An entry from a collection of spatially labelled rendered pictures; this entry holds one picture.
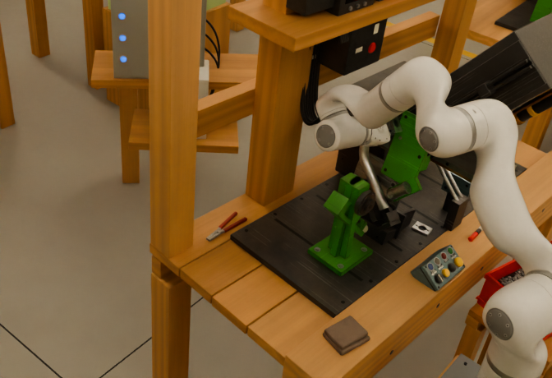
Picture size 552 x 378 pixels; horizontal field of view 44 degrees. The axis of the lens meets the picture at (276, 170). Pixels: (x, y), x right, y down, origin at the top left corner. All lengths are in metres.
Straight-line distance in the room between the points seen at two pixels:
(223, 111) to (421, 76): 0.68
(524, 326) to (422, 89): 0.52
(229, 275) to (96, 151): 2.17
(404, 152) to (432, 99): 0.63
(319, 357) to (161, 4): 0.93
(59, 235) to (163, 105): 1.83
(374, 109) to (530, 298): 0.56
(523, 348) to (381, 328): 0.52
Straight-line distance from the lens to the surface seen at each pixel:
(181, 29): 1.60
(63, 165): 3.90
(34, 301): 3.14
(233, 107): 1.98
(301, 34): 1.74
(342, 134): 1.76
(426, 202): 2.31
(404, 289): 1.97
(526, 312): 1.40
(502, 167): 1.46
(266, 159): 2.08
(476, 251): 2.18
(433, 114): 1.40
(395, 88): 1.55
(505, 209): 1.43
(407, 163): 2.04
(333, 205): 1.84
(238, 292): 1.90
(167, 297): 2.10
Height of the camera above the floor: 2.24
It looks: 35 degrees down
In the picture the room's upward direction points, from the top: 7 degrees clockwise
